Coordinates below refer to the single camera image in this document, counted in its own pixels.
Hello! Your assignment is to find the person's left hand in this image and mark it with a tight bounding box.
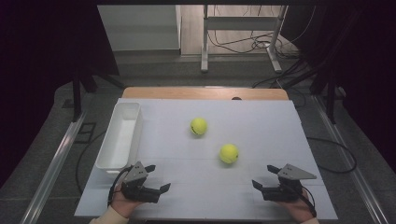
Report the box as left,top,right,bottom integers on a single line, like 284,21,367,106
109,182,145,219

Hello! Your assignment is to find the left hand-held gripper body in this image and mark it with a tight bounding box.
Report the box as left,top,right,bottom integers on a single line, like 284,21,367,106
120,161,162,204

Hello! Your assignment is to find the person's right hand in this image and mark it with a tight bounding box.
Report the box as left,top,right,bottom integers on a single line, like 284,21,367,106
275,188,316,224

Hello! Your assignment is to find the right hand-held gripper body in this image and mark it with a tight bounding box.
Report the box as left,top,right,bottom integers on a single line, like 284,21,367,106
261,163,318,203

